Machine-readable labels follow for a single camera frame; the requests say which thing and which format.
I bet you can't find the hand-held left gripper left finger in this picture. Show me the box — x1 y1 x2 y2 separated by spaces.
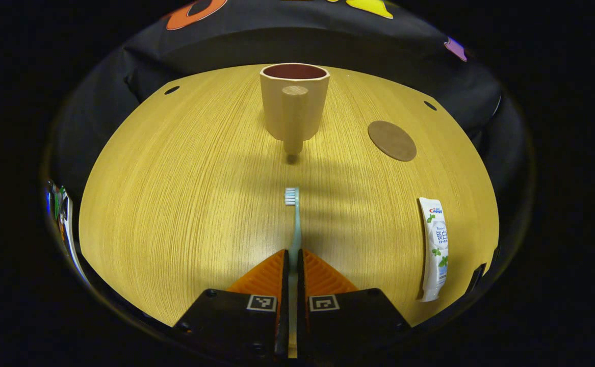
174 249 291 357

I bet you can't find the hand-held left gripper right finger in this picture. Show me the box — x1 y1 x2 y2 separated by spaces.
297 248 411 358

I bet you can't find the light blue toothbrush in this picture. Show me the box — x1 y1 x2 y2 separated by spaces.
284 187 302 358

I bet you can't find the white toothpaste tube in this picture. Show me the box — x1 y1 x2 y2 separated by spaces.
418 197 450 303

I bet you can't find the round brown coaster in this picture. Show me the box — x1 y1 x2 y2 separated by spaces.
368 120 418 163

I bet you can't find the beige cup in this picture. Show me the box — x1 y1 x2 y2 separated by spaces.
260 63 330 155

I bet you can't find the wooden desktop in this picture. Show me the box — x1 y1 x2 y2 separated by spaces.
79 63 500 328

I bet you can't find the black backdrop cloth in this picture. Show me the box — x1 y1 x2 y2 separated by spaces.
47 0 528 215

